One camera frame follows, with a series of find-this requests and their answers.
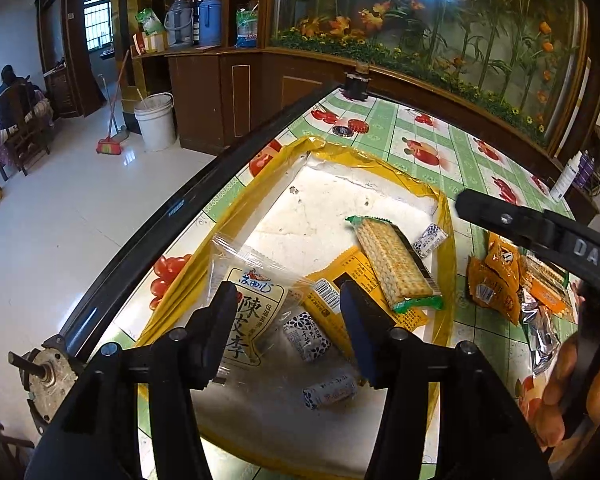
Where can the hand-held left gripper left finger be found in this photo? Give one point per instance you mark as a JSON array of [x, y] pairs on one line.
[[220, 320]]

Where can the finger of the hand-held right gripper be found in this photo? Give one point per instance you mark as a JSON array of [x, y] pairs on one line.
[[500, 220]]

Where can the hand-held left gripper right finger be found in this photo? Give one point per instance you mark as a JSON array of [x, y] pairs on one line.
[[360, 325]]

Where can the clear plum snack packet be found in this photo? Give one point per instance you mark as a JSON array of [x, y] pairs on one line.
[[252, 310]]

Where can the small orange snack packet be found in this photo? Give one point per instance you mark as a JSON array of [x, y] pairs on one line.
[[495, 292], [502, 255]]

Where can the cracker packet with green ends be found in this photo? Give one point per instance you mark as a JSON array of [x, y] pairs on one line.
[[390, 260], [547, 275]]

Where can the black spotted candy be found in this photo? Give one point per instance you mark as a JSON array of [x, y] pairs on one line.
[[306, 336]]

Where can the large orange snack packet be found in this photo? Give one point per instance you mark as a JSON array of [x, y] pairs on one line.
[[350, 270]]

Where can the white patterned candy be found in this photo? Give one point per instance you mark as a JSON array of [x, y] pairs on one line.
[[430, 240], [330, 392]]

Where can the silver foil snack packet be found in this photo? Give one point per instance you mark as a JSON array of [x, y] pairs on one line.
[[542, 340]]

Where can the yellow-rimmed white tray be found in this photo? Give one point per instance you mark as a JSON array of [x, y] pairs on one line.
[[320, 210]]

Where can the person's right hand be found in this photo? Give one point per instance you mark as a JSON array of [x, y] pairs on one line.
[[555, 390]]

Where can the white spray bottle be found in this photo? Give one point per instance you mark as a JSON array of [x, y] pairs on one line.
[[565, 177]]

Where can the purple bottle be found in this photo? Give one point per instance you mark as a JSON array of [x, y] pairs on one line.
[[587, 169]]

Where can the red bottle cap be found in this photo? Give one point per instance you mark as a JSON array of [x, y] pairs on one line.
[[358, 125]]

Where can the dark bottle cap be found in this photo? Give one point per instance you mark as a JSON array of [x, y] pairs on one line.
[[341, 131]]

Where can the small metal motor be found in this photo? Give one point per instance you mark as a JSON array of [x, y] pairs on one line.
[[47, 385]]

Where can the dark ink bottle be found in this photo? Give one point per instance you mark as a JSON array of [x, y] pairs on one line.
[[356, 85]]

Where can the red broom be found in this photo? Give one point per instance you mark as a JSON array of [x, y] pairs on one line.
[[109, 146]]

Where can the white plastic bucket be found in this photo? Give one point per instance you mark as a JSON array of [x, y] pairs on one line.
[[155, 122]]

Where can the glass-fronted artificial flower display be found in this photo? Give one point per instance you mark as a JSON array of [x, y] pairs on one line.
[[430, 20]]

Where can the brown wooden cabinet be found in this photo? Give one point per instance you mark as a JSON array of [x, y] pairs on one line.
[[205, 100]]

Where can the wooden chair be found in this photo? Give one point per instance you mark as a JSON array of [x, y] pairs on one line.
[[27, 132]]

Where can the brown wicker cabinet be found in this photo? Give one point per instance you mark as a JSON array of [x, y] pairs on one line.
[[57, 87]]

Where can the yellow and white box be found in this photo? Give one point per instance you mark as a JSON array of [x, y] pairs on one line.
[[156, 41]]

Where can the red small box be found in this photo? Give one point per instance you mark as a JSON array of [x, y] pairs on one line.
[[140, 43]]

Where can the dark slim flask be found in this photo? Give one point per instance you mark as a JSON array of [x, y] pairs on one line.
[[196, 22]]

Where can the grey thermos flask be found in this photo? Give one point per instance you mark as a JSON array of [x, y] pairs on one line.
[[177, 22]]

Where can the blue thermos flask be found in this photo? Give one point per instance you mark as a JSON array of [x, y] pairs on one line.
[[210, 17]]

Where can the green and white bag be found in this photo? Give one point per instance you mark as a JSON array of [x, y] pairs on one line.
[[150, 22]]

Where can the gold trimmed pillar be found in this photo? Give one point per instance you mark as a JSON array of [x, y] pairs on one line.
[[122, 20]]

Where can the barred window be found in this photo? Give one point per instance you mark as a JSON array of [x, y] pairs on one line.
[[97, 17]]

